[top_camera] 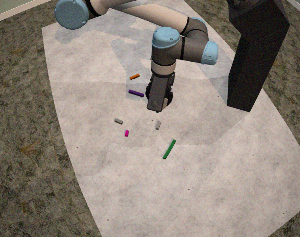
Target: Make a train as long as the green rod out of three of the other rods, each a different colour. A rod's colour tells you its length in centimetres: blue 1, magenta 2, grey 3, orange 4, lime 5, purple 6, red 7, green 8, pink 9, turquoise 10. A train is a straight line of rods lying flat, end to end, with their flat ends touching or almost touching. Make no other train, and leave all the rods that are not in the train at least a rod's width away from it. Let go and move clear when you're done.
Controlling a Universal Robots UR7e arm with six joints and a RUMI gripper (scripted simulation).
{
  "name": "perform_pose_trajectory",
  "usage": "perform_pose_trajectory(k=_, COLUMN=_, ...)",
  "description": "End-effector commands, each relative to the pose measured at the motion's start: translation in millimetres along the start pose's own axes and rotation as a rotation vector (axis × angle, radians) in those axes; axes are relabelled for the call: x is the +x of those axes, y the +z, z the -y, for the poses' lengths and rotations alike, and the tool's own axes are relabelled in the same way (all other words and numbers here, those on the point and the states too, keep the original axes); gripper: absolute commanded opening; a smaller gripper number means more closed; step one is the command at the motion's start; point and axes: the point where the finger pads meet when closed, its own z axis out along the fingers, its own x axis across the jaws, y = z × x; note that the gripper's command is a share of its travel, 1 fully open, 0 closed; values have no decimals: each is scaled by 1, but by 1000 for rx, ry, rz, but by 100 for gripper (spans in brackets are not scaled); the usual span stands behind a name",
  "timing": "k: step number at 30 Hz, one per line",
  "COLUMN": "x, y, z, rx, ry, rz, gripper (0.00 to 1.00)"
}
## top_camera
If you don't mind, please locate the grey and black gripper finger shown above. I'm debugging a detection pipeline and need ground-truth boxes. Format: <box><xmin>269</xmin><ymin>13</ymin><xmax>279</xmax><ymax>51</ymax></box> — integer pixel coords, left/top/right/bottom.
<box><xmin>162</xmin><ymin>92</ymin><xmax>173</xmax><ymax>110</ymax></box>
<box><xmin>145</xmin><ymin>86</ymin><xmax>150</xmax><ymax>100</ymax></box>

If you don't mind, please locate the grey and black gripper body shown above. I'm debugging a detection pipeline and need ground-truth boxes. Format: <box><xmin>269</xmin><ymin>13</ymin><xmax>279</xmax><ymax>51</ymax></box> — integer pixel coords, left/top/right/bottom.
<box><xmin>148</xmin><ymin>69</ymin><xmax>175</xmax><ymax>97</ymax></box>

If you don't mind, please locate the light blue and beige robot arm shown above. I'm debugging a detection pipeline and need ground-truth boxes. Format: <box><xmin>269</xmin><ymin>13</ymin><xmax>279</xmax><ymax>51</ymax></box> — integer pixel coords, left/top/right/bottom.
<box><xmin>54</xmin><ymin>0</ymin><xmax>218</xmax><ymax>112</ymax></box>

